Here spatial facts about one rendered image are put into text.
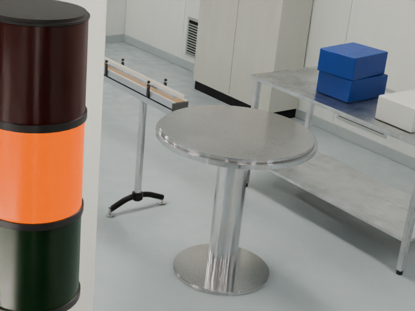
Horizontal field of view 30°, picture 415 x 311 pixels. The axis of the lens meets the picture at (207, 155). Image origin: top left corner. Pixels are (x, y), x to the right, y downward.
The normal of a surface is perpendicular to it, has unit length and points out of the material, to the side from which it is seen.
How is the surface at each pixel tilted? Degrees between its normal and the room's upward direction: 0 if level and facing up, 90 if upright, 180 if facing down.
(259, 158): 0
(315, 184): 0
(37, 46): 90
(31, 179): 90
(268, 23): 90
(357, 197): 0
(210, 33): 90
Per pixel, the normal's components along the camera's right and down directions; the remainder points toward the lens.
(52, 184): 0.55, 0.36
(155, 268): 0.09, -0.93
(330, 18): -0.78, 0.16
